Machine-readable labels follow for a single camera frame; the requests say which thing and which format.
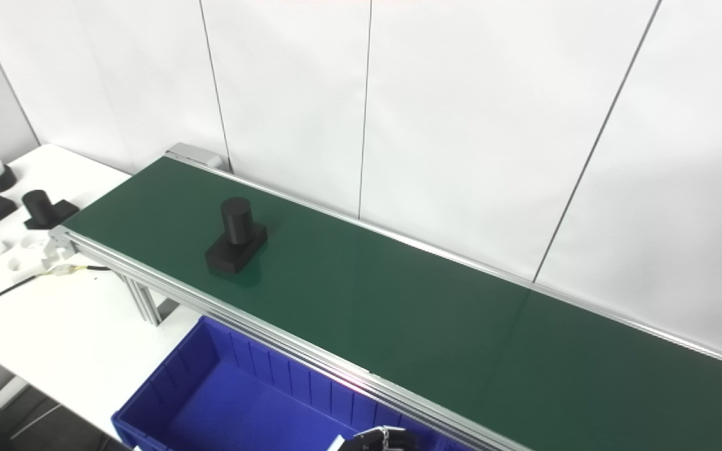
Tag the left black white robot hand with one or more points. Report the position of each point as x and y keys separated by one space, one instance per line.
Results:
x=380 y=441

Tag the green conveyor belt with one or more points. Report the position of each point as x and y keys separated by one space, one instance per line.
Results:
x=436 y=313
x=188 y=152

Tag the blue plastic bin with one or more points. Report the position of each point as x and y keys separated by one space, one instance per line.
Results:
x=242 y=407

